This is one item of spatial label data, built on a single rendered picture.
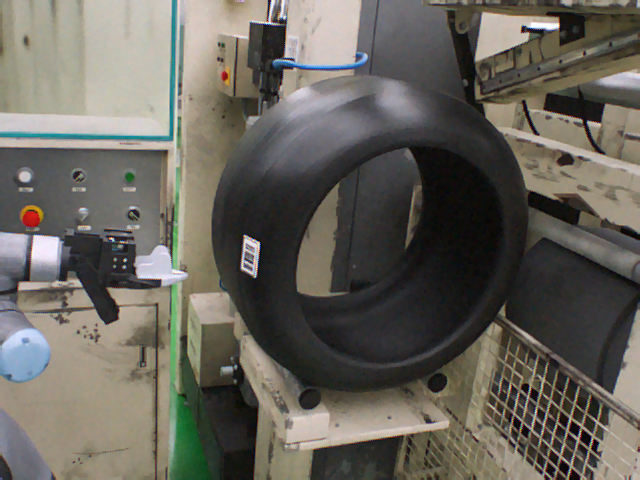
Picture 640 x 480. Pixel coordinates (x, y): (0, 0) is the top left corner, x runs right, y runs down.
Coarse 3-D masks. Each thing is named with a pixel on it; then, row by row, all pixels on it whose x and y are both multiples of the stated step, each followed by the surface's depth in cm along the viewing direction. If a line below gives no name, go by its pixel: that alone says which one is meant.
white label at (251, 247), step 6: (246, 240) 104; (252, 240) 103; (246, 246) 104; (252, 246) 103; (258, 246) 102; (246, 252) 105; (252, 252) 103; (258, 252) 103; (246, 258) 105; (252, 258) 104; (246, 264) 105; (252, 264) 104; (246, 270) 105; (252, 270) 104
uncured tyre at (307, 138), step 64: (256, 128) 117; (320, 128) 103; (384, 128) 103; (448, 128) 107; (256, 192) 104; (320, 192) 102; (448, 192) 145; (512, 192) 116; (448, 256) 147; (512, 256) 121; (256, 320) 110; (320, 320) 144; (384, 320) 147; (448, 320) 138; (320, 384) 120; (384, 384) 121
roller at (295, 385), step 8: (280, 368) 130; (288, 376) 126; (296, 376) 125; (288, 384) 126; (296, 384) 123; (304, 384) 122; (312, 384) 122; (296, 392) 122; (304, 392) 120; (312, 392) 120; (304, 400) 120; (312, 400) 121; (304, 408) 121; (312, 408) 121
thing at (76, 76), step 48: (0, 0) 135; (48, 0) 138; (96, 0) 141; (144, 0) 145; (0, 48) 138; (48, 48) 141; (96, 48) 145; (144, 48) 148; (0, 96) 141; (48, 96) 144; (96, 96) 148; (144, 96) 152
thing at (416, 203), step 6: (414, 186) 170; (420, 186) 171; (414, 192) 171; (420, 192) 171; (414, 198) 171; (420, 198) 172; (414, 204) 172; (420, 204) 169; (414, 210) 173; (420, 210) 171; (414, 216) 173; (408, 222) 174; (414, 222) 174; (408, 228) 174; (414, 228) 173; (408, 234) 175; (408, 240) 175
